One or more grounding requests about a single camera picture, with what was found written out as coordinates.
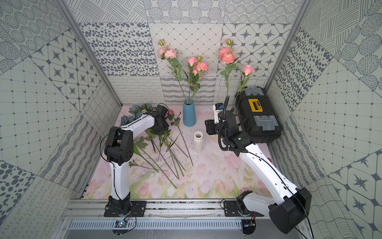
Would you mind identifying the black toolbox yellow label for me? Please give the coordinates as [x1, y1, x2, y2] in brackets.
[235, 86, 283, 143]

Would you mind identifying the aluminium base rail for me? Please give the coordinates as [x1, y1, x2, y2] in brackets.
[63, 199, 253, 220]

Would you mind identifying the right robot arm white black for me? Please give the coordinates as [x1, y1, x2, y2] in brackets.
[205, 97, 312, 234]

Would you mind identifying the large pink peony spray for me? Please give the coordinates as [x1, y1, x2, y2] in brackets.
[218, 39, 237, 96]

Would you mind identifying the blue grey rose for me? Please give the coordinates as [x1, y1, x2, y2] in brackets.
[120, 104, 155, 126]

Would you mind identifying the pink rose single stem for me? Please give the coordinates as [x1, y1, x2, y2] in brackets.
[185, 57, 198, 104]

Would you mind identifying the small white ribbed vase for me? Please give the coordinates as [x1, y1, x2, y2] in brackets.
[194, 131, 204, 153]

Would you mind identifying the magenta rosebud stem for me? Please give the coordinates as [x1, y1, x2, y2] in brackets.
[168, 110, 194, 166]

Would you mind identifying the tall blue ceramic vase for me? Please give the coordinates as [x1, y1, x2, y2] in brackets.
[183, 98, 197, 127]

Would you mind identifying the pink flower bunch on table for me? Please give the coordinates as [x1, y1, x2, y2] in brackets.
[145, 129, 185, 179]

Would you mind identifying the pink carnation spray stem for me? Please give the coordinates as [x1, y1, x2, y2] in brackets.
[158, 39, 186, 100]

